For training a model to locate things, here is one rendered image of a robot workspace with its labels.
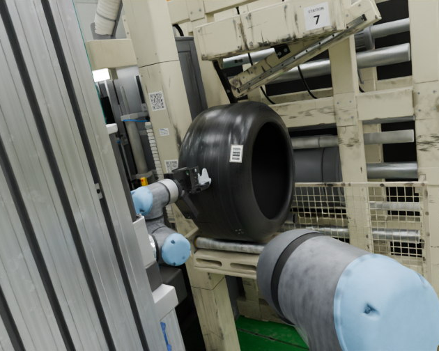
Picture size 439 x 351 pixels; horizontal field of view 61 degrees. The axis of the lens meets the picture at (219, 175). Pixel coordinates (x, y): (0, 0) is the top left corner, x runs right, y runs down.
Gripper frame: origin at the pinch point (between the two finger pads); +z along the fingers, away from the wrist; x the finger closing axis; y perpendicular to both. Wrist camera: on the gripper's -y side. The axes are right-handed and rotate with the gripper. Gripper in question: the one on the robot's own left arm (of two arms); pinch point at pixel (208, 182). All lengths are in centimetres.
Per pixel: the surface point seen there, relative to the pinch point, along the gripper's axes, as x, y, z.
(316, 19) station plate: -30, 51, 41
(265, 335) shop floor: 30, -114, 78
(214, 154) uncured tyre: -2.3, 9.0, 3.4
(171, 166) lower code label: 31.7, 2.9, 19.6
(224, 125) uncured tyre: -3.7, 18.2, 10.1
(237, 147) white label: -10.2, 10.2, 5.9
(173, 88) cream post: 24.9, 35.1, 20.8
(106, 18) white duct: 76, 77, 40
